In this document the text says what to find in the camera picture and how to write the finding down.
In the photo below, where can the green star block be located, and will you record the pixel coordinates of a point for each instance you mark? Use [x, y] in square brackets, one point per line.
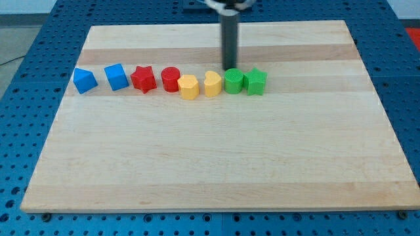
[255, 81]

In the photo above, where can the red star block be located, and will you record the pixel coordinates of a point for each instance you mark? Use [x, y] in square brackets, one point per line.
[143, 79]

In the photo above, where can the yellow heart block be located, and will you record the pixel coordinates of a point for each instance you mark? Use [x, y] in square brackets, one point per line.
[212, 84]

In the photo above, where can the yellow hexagon block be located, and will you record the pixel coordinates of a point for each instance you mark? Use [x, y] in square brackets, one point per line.
[188, 87]

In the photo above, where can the green cylinder block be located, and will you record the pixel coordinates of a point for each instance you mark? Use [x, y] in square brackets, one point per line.
[233, 81]

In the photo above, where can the red cylinder block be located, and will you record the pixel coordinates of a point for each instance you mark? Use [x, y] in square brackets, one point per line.
[170, 76]

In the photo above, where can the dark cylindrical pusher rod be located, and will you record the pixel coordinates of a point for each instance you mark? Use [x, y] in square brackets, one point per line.
[229, 41]

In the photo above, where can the blue cube block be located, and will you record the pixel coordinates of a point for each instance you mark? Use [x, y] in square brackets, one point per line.
[116, 77]

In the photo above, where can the wooden board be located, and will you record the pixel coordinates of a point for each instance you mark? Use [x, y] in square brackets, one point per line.
[318, 139]

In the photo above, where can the blue triangular prism block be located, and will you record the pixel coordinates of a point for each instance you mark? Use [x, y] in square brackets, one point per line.
[84, 80]

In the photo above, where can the red object at right edge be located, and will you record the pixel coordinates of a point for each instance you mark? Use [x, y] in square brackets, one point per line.
[414, 34]

